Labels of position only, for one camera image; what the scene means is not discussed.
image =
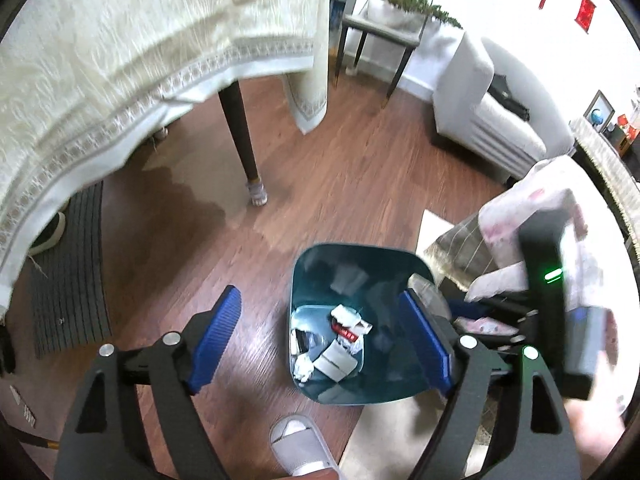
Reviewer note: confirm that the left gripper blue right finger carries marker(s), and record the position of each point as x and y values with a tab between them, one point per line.
430	341

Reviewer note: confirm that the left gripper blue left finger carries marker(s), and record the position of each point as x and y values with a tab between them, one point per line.
207	337

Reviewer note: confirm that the small paper ball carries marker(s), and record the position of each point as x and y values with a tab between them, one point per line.
303	368

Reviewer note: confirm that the white barcode package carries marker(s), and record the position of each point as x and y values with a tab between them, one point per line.
335	362

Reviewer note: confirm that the red sandisk package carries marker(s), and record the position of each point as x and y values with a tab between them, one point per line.
349	324

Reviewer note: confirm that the blue tissue pack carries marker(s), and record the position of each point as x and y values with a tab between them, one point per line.
484	326

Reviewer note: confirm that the teal trash bin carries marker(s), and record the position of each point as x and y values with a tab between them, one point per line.
345	339

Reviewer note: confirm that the person's right hand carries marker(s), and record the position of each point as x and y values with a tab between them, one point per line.
597	427

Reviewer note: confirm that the pink cartoon round tablecloth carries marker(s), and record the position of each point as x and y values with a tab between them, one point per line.
607	276

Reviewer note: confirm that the grey slipper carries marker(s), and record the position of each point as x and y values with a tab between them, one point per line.
299	448

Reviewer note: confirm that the dark ribbed floor mat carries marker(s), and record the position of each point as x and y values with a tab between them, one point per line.
68	302

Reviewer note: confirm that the beige fringed desk cloth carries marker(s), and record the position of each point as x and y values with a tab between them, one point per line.
612	179

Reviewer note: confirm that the dark table leg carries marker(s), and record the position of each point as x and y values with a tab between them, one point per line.
232	104

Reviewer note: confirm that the small blue globe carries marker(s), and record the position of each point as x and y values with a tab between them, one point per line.
596	118

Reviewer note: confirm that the framed picture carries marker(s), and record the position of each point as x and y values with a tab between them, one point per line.
600	101

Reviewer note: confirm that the grey armchair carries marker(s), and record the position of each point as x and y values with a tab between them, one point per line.
467	114

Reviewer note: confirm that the black handbag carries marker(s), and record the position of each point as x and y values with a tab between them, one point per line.
500	91

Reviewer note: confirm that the beige patterned tablecloth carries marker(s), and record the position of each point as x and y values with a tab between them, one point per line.
84	82

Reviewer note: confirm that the grey dining chair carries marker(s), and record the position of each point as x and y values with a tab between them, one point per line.
407	39

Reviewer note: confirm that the right red hanging scroll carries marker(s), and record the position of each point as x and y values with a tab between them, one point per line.
585	14

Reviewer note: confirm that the potted green plant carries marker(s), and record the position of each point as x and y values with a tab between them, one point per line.
410	5

